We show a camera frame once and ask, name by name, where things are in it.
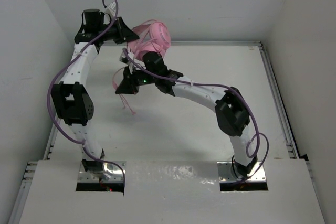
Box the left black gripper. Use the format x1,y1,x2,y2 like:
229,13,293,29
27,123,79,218
97,17,139,45

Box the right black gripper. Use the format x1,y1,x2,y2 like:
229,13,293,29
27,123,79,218
116,64,158,95

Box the pink headphones with cable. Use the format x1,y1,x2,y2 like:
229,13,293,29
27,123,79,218
111,19,173,116

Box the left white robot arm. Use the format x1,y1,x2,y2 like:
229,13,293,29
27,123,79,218
47,9,139,173

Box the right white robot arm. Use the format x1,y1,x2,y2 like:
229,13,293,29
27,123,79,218
115,49,256,177

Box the white front cover board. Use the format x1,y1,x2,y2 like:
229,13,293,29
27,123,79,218
20,159,324,223

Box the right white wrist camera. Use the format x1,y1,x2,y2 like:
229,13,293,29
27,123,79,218
119,48,134,65

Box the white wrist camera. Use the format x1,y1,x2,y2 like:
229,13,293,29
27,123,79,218
119,48,134,65
104,1,117,18

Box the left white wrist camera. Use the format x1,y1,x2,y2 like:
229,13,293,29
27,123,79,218
104,1,117,18

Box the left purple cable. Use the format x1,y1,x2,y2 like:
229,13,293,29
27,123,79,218
46,0,127,180

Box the purple cable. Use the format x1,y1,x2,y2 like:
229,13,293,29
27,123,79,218
122,47,270,183
46,0,127,180

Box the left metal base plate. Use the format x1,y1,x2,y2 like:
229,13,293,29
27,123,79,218
77,163,124,183

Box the metal base plate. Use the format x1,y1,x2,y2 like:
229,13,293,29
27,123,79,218
217,161,267,183
77,163,124,183

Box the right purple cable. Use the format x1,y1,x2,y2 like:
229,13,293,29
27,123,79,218
122,47,270,183

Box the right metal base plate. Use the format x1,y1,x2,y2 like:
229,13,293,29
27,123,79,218
217,161,267,183

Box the aluminium table frame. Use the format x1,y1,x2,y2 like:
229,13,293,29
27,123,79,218
7,40,310,224

